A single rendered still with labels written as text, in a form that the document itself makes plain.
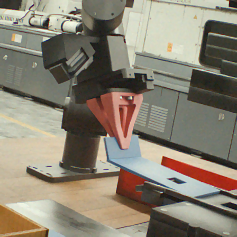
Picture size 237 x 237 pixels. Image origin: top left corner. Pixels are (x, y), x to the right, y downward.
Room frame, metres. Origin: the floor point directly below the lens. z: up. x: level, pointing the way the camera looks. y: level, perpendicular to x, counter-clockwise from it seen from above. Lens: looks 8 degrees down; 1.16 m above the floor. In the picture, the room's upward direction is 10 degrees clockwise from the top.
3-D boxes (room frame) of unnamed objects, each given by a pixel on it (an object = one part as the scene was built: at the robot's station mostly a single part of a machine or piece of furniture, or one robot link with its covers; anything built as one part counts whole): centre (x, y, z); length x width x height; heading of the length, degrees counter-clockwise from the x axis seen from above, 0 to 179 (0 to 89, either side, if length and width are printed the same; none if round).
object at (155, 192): (0.68, -0.07, 0.98); 0.07 x 0.02 x 0.01; 51
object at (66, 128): (1.01, 0.05, 1.00); 0.09 x 0.06 x 0.06; 92
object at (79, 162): (1.02, 0.06, 0.94); 0.20 x 0.07 x 0.08; 141
